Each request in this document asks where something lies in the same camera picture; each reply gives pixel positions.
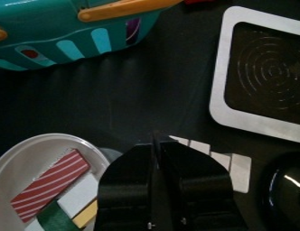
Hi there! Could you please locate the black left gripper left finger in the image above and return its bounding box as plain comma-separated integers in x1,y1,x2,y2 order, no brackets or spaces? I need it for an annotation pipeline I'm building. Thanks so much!
94,142,158,231

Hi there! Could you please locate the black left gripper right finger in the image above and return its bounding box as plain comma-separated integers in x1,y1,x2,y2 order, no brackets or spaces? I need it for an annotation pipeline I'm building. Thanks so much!
157,140,249,231

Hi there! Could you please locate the grey round lid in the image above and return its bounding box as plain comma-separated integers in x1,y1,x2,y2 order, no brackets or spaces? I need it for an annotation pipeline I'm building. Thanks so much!
95,146,123,164

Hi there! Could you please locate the white flat toy slice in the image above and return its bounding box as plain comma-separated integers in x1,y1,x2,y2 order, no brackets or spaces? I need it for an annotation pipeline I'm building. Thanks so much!
24,171,99,231

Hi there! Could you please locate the yellow toy slice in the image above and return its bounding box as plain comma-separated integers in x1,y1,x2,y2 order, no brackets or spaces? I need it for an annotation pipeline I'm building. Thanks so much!
71,199,99,230

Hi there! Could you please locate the red white striped bacon strip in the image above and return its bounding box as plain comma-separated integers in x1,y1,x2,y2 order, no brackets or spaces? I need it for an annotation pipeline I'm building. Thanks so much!
10,148,93,224

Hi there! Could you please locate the glossy black round pot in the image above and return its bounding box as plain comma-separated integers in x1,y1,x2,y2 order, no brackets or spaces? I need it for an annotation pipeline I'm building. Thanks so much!
258,152,300,231

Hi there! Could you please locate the green toy strip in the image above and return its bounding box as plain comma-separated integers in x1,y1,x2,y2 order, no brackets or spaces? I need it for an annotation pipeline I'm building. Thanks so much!
35,199,82,231

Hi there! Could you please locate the white round plate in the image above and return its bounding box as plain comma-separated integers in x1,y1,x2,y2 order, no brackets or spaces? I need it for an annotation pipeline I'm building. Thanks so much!
0,133,111,231

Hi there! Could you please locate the white kitchen scale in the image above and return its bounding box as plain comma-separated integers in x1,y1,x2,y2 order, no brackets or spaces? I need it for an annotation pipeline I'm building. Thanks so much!
207,5,300,144

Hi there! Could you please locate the teal basket with orange handles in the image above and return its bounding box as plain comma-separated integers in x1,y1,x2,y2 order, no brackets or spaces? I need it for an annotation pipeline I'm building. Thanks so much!
0,0,186,72

